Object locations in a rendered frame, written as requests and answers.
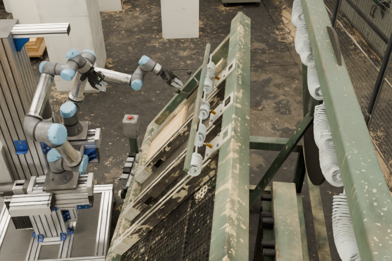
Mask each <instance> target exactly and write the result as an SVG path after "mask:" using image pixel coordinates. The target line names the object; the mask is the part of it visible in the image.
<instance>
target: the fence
mask: <svg viewBox="0 0 392 261"><path fill-rule="evenodd" d="M221 60H222V62H221V63H220V64H219V65H218V66H217V64H216V65H215V73H214V76H215V75H217V74H218V73H219V72H220V71H221V70H222V69H223V68H224V67H225V66H226V65H227V60H225V59H224V58H222V59H221ZM221 60H220V61H221ZM197 93H198V88H197V89H196V91H195V92H193V94H192V95H190V97H189V98H188V99H187V100H186V98H185V100H184V101H183V102H182V103H181V104H180V105H179V106H178V107H177V108H176V109H175V110H174V112H173V113H172V114H171V115H170V116H169V117H168V119H167V120H165V121H164V123H162V125H161V126H160V127H159V128H158V129H157V130H156V132H155V133H154V134H153V135H152V136H151V137H150V140H149V141H150V142H152V141H153V140H154V139H155V138H156V137H157V136H158V134H159V133H160V132H161V131H162V130H164V128H165V127H166V126H167V125H168V124H169V123H170V122H171V121H172V119H173V118H174V117H175V116H176V115H177V114H178V113H179V112H180V111H181V110H182V109H183V108H184V107H185V106H189V105H190V104H191V103H192V101H193V100H194V99H195V98H196V97H197Z"/></svg>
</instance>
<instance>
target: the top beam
mask: <svg viewBox="0 0 392 261"><path fill-rule="evenodd" d="M250 22H251V19H250V18H249V17H247V16H246V15H245V14H243V13H242V12H239V13H238V14H237V15H236V16H235V17H234V19H233V20H232V21H231V28H230V41H229V53H228V60H227V66H228V65H229V64H230V63H231V62H232V61H233V60H234V59H236V66H235V69H234V70H233V71H232V72H231V73H230V74H229V75H228V76H227V77H226V84H225V96H224V99H225V98H226V97H227V96H228V95H229V94H230V93H231V92H234V96H233V104H232V105H231V106H230V107H229V108H228V109H227V110H226V111H225V112H224V113H223V115H222V128H221V131H223V130H224V129H225V128H226V127H227V126H228V125H229V124H230V123H232V133H231V138H230V139H229V140H228V141H227V142H226V143H224V144H223V145H222V146H221V147H220V148H219V159H218V172H217V178H216V191H215V203H214V210H213V222H212V234H211V246H210V253H209V261H249V165H250Z"/></svg>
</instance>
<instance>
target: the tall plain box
mask: <svg viewBox="0 0 392 261"><path fill-rule="evenodd" d="M35 2H36V6H37V11H38V15H39V19H40V23H41V24H47V23H69V24H70V27H71V31H70V33H69V36H65V37H44V40H45V44H46V47H47V52H48V56H49V59H50V62H56V63H62V64H65V63H66V62H67V61H68V59H67V57H66V53H67V52H68V51H69V50H71V49H73V48H74V49H76V50H77V51H78V52H80V53H81V52H82V51H83V50H91V51H93V52H94V53H95V54H96V56H97V59H96V62H95V63H94V65H95V66H96V67H98V68H103V69H104V67H105V63H106V49H105V45H104V37H103V30H102V22H101V18H100V10H99V3H98V0H35ZM76 74H77V72H76ZM76 74H75V76H74V77H73V79H72V80H71V81H66V80H64V79H62V78H61V76H58V75H55V77H54V80H55V85H56V88H57V91H60V92H61V94H69V93H70V92H71V91H72V88H73V85H74V81H75V78H76ZM99 92H100V90H96V89H94V88H93V87H92V86H91V85H90V83H89V82H88V80H87V82H86V86H85V89H84V92H83V93H99Z"/></svg>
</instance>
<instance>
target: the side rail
mask: <svg viewBox="0 0 392 261"><path fill-rule="evenodd" d="M229 41H230V33H229V34H228V36H227V37H226V38H225V39H224V40H223V41H222V42H221V43H220V44H219V46H218V47H217V48H216V49H215V51H214V52H213V53H212V58H211V62H213V63H214V64H215V65H216V64H217V63H218V62H219V61H220V60H221V59H222V58H224V59H226V58H227V57H228V53H229ZM202 65H203V64H202ZM202 65H201V66H200V67H199V68H198V70H197V71H196V72H195V73H194V74H193V76H194V77H195V78H196V79H197V80H198V81H200V77H201V71H202ZM196 84H197V82H196V80H195V79H194V78H193V77H190V79H189V80H188V81H187V82H186V83H185V85H184V86H183V87H182V88H181V89H180V90H181V91H183V92H186V93H188V92H189V91H191V90H192V89H193V88H194V87H195V85H196ZM186 96H187V94H185V93H180V94H177V93H176V95H175V96H174V97H173V98H172V99H171V100H170V101H169V102H168V104H167V105H166V106H165V107H164V108H163V109H162V110H161V112H160V113H159V114H158V115H157V116H156V117H155V120H154V122H156V123H157V124H159V125H160V126H161V125H162V123H164V121H165V120H167V119H168V117H169V116H170V115H171V114H172V113H173V112H174V110H175V109H176V108H177V107H178V106H179V105H180V104H181V103H182V101H183V100H184V99H186Z"/></svg>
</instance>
